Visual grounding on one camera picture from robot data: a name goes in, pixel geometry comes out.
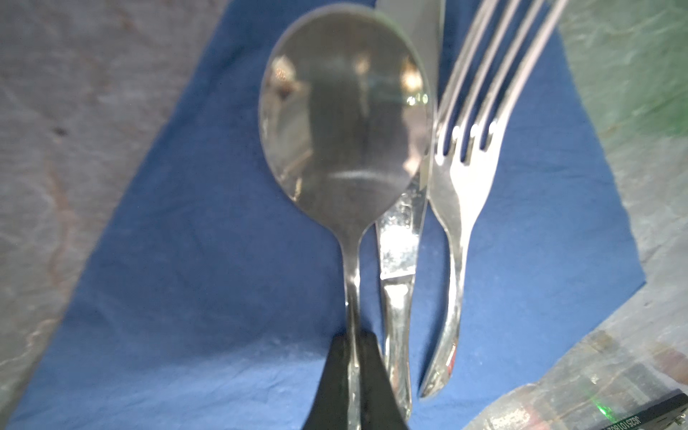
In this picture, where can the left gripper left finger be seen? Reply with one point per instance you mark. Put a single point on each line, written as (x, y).
(331, 404)

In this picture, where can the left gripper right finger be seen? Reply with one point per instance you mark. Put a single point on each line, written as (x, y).
(379, 406)

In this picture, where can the blue paper napkin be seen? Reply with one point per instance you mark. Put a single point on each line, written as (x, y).
(210, 300)

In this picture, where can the silver knife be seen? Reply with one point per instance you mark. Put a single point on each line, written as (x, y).
(399, 230)

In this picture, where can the silver fork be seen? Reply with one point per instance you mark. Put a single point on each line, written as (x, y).
(468, 141)

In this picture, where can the silver spoon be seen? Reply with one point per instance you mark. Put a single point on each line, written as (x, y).
(345, 116)

